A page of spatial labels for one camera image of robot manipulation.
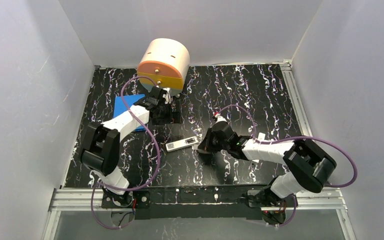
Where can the cream round drawer cabinet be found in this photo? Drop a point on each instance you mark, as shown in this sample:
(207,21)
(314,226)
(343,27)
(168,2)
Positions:
(165,63)

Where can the white remote control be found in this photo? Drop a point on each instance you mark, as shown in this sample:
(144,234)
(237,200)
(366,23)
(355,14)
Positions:
(181,144)

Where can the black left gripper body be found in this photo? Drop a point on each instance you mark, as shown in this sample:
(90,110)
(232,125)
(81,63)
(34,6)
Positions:
(162,108)

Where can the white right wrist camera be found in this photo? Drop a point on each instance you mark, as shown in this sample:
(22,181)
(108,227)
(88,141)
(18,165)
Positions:
(219,118)

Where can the white rectangular bar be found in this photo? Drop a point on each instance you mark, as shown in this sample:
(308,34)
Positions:
(260,138)

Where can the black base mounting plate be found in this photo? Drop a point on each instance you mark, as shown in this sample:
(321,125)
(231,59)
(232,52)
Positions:
(249,201)

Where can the aluminium frame rail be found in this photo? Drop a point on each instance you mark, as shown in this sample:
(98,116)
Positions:
(330,198)

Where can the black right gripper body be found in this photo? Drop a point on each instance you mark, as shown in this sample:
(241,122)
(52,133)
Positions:
(210,144)

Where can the blue folded booklet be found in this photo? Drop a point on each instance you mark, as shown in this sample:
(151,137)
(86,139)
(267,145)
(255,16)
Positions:
(128,117)

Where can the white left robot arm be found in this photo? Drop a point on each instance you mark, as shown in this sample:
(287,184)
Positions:
(100,151)

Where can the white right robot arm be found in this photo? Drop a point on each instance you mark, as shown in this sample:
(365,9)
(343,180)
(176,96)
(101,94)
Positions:
(309,165)

